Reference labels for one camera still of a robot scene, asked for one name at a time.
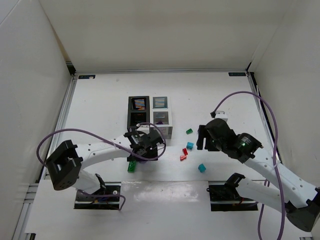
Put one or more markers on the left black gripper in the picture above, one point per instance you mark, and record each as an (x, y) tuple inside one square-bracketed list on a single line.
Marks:
[(141, 153)]

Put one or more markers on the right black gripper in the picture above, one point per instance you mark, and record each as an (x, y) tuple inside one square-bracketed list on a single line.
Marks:
[(205, 137)]

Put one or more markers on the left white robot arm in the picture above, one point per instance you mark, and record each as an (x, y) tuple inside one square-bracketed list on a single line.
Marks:
[(66, 165)]

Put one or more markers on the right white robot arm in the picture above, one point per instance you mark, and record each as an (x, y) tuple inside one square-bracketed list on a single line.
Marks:
[(299, 200)]

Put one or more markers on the green flat lego plate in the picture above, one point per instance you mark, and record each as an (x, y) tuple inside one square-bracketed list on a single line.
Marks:
[(132, 167)]

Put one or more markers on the cyan small lego brick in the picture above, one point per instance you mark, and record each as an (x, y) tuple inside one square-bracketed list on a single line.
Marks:
[(189, 145)]

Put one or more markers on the small green sloped lego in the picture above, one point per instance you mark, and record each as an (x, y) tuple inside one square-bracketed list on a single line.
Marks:
[(189, 131)]

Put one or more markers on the red curved lego upper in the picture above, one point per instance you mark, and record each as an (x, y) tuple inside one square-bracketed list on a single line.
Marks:
[(185, 152)]

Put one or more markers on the red curved lego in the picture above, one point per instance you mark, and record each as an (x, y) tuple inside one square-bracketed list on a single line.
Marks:
[(182, 157), (185, 152)]

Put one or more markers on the cyan lego brick lower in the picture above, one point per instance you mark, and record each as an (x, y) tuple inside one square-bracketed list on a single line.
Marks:
[(202, 168)]

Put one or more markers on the red curved lego lower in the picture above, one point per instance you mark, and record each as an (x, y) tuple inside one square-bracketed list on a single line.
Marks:
[(182, 157)]

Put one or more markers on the black slotted container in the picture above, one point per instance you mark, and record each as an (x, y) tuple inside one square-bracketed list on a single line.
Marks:
[(138, 111)]

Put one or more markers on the white slotted container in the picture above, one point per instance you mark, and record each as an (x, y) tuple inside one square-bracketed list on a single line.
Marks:
[(160, 110)]

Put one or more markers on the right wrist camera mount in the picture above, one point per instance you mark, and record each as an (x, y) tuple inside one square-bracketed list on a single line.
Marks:
[(219, 114)]

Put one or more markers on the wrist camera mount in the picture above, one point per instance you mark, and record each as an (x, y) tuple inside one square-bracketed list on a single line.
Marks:
[(219, 114), (145, 128)]

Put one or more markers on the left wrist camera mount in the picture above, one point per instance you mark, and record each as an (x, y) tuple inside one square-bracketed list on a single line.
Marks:
[(145, 128)]

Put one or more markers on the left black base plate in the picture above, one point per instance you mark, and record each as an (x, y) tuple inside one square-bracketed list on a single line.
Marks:
[(107, 198)]

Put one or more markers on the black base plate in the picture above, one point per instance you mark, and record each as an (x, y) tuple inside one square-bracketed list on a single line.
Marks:
[(224, 199), (107, 198)]

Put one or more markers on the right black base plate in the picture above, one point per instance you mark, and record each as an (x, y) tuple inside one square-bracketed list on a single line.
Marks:
[(224, 199)]

